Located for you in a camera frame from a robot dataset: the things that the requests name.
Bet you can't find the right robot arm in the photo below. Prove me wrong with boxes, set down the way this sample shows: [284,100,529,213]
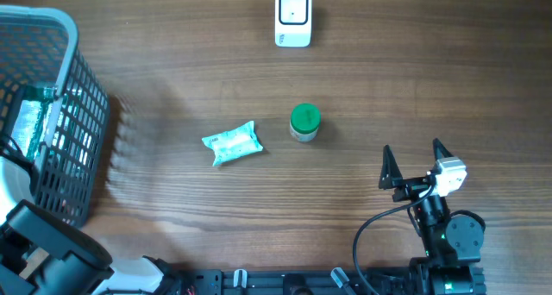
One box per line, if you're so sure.
[379,139,486,294]

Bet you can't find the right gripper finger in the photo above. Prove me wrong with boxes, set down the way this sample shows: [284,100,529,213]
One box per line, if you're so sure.
[379,145,403,190]
[432,138,453,160]

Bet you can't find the black camera cable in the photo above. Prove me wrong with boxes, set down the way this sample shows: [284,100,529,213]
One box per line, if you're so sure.
[352,185,436,295]

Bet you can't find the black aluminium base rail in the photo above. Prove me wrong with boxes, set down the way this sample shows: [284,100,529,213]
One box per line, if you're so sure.
[172,267,487,295]

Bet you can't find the green white packaged product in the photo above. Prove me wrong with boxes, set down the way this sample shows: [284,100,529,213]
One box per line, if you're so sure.
[10,85,57,161]

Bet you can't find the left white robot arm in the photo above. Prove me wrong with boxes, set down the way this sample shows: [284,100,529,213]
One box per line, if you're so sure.
[1,135,187,294]

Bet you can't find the grey plastic shopping basket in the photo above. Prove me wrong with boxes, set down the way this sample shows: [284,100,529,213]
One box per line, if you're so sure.
[1,5,110,227]

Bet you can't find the green lid jar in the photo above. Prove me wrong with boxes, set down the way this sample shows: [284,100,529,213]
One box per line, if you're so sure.
[290,104,322,142]

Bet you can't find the teal tissue pack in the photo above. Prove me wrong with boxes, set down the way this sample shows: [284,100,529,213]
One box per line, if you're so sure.
[202,121,264,166]

